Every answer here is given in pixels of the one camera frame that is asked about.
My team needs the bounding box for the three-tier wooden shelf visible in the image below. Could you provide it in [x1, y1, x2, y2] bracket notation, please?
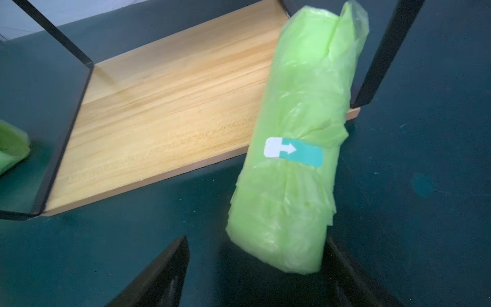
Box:
[0, 0, 427, 221]

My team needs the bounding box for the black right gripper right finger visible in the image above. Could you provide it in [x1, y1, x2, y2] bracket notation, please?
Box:
[323, 236, 404, 306]

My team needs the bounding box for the green trash bag roll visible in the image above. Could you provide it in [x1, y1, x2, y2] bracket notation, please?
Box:
[1, 120, 31, 175]
[226, 1, 369, 275]

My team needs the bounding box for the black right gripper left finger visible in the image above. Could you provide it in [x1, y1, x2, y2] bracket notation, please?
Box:
[107, 235, 190, 306]

